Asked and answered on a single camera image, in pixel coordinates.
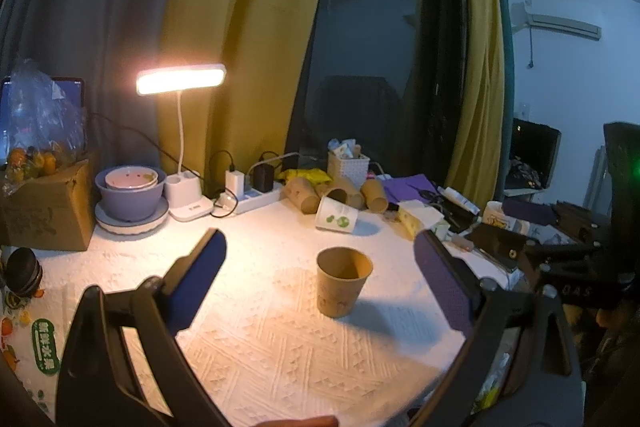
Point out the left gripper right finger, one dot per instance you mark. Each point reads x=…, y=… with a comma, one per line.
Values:
x=542, y=386

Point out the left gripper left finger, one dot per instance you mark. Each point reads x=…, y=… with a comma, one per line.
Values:
x=98, y=385

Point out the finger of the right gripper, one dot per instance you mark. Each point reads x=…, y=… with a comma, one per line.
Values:
x=499, y=245
x=538, y=214

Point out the cartoon printed brown paper cup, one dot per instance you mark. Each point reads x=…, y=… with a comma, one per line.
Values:
x=341, y=275

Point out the white paper cup green logo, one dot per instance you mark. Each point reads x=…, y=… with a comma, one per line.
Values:
x=335, y=216

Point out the white cartoon mug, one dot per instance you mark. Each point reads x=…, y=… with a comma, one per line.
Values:
x=494, y=215

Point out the black scissors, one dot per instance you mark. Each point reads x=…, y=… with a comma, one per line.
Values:
x=430, y=197

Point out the yellow tissue pack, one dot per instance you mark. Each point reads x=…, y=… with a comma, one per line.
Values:
x=417, y=217

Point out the purple cloth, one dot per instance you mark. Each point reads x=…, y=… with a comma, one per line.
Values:
x=402, y=189

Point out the white plate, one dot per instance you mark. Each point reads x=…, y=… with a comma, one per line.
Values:
x=131, y=228

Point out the white plastic basket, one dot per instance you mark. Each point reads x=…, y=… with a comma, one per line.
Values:
x=353, y=169

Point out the cardboard box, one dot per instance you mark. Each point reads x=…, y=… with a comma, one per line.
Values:
x=53, y=213

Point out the purple bowl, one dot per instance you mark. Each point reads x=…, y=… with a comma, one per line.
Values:
x=130, y=205

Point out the air conditioner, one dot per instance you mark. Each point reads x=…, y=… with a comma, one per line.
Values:
x=572, y=18

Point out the yellow snack bag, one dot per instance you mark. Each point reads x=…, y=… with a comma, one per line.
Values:
x=314, y=176

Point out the pink inner bowl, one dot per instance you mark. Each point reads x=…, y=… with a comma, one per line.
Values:
x=131, y=178

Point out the white desk lamp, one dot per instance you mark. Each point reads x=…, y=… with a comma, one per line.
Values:
x=186, y=201

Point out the white power strip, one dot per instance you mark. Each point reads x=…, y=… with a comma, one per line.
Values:
x=228, y=205

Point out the white charger plug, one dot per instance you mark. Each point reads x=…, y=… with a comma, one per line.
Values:
x=234, y=182

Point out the black power adapter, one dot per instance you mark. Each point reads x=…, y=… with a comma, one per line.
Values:
x=263, y=178

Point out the plastic bag of oranges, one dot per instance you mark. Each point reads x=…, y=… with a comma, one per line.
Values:
x=16, y=175

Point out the yellow curtain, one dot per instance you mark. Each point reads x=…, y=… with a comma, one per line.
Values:
x=263, y=44

